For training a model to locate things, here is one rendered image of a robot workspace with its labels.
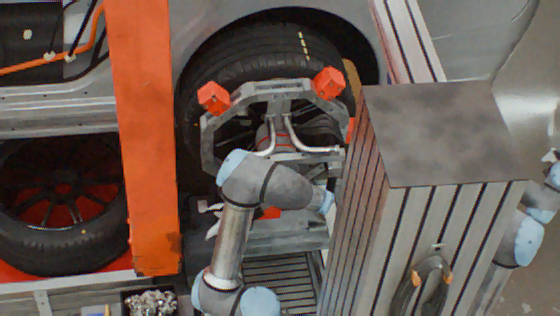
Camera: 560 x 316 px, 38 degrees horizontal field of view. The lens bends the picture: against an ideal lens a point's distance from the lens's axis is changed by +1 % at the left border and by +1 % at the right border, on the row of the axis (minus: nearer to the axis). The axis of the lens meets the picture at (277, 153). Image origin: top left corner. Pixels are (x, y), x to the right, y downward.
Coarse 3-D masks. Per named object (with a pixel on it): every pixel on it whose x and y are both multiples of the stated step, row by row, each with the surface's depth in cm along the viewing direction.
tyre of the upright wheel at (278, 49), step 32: (256, 32) 292; (288, 32) 294; (192, 64) 301; (224, 64) 287; (256, 64) 282; (288, 64) 283; (320, 64) 289; (192, 96) 293; (352, 96) 302; (192, 128) 299
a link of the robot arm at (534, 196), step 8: (528, 184) 245; (536, 184) 245; (544, 184) 243; (528, 192) 244; (536, 192) 243; (544, 192) 242; (552, 192) 241; (520, 200) 246; (528, 200) 244; (536, 200) 243; (544, 200) 242; (552, 200) 241; (528, 208) 245; (536, 208) 243; (544, 208) 242; (552, 208) 242; (536, 216) 242; (544, 216) 242; (552, 216) 243
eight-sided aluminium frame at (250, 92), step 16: (288, 80) 285; (304, 80) 285; (240, 96) 282; (256, 96) 280; (272, 96) 283; (288, 96) 283; (304, 96) 284; (208, 112) 290; (224, 112) 284; (336, 112) 293; (208, 128) 288; (208, 144) 295; (208, 160) 302; (304, 176) 318
